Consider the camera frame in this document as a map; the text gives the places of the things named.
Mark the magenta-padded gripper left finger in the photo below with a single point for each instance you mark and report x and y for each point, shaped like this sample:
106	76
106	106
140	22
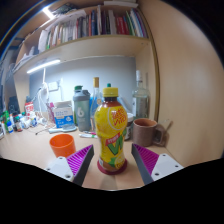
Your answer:
80	158

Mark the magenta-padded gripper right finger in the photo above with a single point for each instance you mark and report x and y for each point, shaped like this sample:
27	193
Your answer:
146	158

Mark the yellow drink bottle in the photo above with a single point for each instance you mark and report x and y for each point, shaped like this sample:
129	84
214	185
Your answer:
111	130

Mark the orange plastic cup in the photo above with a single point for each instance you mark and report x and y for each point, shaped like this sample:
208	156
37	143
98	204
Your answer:
63	146

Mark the brown mug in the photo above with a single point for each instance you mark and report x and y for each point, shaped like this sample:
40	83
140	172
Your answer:
144	133

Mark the small dark jar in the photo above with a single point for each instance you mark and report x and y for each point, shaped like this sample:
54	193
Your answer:
130	128

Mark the light blue oblong case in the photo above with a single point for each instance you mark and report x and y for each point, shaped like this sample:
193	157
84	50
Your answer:
62	128

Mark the blue and white box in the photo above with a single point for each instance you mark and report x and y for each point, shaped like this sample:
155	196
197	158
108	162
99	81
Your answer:
64	115

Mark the pink packet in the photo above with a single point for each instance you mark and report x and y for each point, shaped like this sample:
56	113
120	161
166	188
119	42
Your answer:
51	113

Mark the clear glass bottle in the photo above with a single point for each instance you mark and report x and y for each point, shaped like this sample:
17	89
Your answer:
140	100

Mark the yellow-capped glass bottle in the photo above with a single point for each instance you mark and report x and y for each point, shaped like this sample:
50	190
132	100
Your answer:
95	100

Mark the green tall bottle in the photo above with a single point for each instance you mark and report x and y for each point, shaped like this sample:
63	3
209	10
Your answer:
78	88

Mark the red and white can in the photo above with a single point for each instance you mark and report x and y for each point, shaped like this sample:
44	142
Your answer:
29	108

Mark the white bottle with blue label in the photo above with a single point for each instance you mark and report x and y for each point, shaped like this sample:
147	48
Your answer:
10	127

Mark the white desk lamp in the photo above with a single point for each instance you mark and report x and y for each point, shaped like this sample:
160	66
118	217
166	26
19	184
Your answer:
43	66

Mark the wooden shelf unit with books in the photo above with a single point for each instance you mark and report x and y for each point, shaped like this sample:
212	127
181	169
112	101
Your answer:
100	45

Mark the ceiling tube light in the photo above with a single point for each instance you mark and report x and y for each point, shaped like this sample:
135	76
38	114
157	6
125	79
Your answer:
48	12

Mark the white wall power strip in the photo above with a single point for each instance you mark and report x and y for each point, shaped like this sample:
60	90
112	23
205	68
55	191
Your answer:
53	86

